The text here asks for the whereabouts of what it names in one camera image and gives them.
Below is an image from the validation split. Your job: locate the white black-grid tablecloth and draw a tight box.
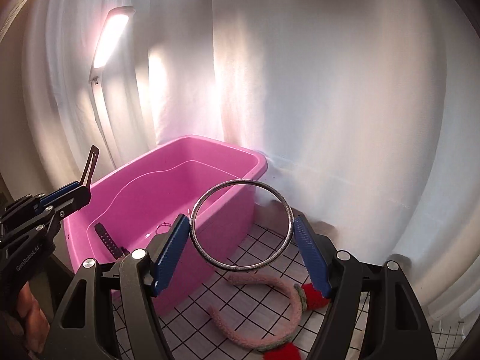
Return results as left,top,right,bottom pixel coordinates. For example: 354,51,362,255
112,223,460,360

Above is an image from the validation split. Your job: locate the white floor lamp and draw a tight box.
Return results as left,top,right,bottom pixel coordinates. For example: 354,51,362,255
87,5,136,169

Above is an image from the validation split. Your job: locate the black wristwatch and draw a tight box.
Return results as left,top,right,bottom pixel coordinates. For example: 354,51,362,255
94,222,130,261

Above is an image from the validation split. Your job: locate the white curtain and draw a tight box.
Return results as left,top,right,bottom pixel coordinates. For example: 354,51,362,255
22,0,480,327

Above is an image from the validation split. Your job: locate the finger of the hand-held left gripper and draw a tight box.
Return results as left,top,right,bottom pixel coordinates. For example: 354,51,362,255
5,181,82,214
0,186,92,248

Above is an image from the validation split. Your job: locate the silver bangle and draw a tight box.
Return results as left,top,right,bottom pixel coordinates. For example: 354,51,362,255
190,180,294,272

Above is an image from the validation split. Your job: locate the pink plastic tub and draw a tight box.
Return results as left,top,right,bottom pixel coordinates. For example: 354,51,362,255
63,135,269,317

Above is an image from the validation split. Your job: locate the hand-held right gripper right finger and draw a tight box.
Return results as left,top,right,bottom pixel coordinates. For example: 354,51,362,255
293,215,439,360

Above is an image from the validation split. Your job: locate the pink headband with red strawberries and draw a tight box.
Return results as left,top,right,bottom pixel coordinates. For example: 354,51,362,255
207,272,334,360

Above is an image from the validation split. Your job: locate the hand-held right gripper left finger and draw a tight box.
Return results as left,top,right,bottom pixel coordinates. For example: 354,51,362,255
39,213,190,360

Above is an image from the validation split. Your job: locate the person's left hand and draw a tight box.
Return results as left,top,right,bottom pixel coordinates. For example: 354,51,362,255
12,283,51,354

